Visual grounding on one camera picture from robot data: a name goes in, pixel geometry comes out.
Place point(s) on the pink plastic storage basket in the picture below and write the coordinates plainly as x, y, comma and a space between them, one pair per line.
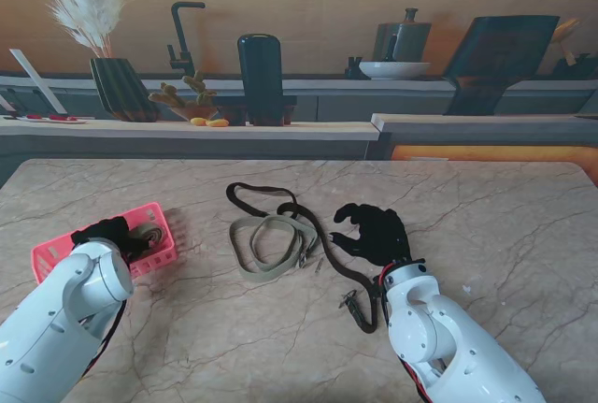
159, 216

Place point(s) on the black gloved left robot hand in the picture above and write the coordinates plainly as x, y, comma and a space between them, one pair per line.
112, 230

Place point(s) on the dark brown woven belt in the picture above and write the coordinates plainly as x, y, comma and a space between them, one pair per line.
345, 272

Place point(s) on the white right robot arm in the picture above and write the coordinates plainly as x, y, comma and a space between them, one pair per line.
444, 337

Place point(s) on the tall black cylinder container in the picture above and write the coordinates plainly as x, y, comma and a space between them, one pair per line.
260, 80

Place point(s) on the small black cup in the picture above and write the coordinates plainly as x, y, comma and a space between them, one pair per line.
353, 68

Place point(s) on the beige woven belt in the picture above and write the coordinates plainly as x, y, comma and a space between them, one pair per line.
149, 234

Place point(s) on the orange citrus fruit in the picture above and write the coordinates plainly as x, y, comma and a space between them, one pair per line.
198, 121
217, 123

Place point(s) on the grey ceramic jug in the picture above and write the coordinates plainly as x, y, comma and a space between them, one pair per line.
411, 40

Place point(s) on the cactus plant in bowl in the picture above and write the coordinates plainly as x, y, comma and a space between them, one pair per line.
201, 92

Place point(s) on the black kitchen faucet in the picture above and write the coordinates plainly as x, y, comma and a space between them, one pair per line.
180, 33

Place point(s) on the white leaning board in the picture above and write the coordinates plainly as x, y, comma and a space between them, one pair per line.
37, 80

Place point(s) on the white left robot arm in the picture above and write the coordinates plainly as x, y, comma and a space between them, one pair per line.
56, 319

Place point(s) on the grey kitchen counter wood top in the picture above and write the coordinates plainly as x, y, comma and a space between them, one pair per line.
280, 141

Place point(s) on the yellow wooden spatula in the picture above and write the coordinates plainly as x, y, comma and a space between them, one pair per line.
565, 29

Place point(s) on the dark tilted panel stand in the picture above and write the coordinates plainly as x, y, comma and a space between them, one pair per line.
495, 61

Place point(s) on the olive flat canvas belt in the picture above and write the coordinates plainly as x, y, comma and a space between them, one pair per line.
261, 274

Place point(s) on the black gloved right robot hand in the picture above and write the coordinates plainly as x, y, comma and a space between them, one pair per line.
383, 234

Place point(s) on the plate with red food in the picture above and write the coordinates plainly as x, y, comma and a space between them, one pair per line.
51, 119

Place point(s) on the white ceramic bowl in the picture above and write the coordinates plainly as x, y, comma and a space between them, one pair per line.
394, 69

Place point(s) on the white pampas grass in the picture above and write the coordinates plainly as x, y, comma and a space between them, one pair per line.
89, 5

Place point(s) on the dark ribbed vase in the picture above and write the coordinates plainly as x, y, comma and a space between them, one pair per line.
119, 90

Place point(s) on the dark low tray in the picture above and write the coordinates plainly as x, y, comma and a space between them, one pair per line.
289, 101

